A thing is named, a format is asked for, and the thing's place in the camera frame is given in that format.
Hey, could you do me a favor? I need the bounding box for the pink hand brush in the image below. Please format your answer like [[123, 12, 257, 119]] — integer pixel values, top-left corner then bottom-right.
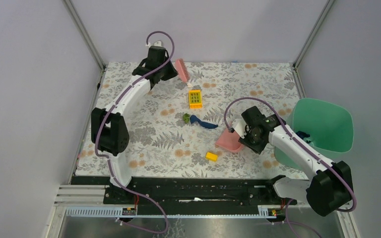
[[175, 59, 190, 83]]

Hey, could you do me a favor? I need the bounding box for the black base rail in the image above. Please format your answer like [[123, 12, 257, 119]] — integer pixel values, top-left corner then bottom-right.
[[71, 176, 289, 216]]

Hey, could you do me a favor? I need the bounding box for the small yellow block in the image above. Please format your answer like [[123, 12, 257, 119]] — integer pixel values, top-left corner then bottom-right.
[[205, 152, 218, 162]]

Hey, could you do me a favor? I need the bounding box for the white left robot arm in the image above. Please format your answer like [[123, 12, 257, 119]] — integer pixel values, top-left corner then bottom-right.
[[91, 46, 178, 204]]

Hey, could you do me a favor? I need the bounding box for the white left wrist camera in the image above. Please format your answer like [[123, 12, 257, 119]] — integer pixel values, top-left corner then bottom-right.
[[146, 40, 163, 48]]

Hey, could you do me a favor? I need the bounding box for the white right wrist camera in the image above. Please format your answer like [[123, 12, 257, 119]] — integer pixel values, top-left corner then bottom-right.
[[232, 119, 247, 138]]

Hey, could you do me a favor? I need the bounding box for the green paper scrap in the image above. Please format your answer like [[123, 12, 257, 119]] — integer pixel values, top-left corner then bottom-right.
[[182, 113, 191, 123]]

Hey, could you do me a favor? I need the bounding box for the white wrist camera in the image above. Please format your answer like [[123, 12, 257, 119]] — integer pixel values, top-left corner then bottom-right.
[[232, 119, 247, 138], [146, 40, 163, 48]]

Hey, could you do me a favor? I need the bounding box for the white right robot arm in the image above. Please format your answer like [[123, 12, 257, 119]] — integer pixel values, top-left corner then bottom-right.
[[231, 106, 357, 217]]

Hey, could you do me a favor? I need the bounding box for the pink dustpan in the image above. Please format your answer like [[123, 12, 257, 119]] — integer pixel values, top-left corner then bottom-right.
[[215, 129, 244, 153]]

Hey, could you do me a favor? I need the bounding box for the yellow grid toy block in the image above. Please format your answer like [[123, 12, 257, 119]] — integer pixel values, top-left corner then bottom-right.
[[188, 90, 202, 109]]

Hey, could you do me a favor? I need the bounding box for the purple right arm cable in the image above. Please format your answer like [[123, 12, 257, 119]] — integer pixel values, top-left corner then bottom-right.
[[223, 97, 358, 238]]

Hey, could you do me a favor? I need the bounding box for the floral table mat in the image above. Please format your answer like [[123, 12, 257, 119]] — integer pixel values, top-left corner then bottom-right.
[[75, 61, 321, 180]]

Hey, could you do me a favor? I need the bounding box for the green trash bin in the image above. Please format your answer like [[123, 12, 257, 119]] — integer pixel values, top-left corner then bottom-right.
[[287, 98, 354, 160]]

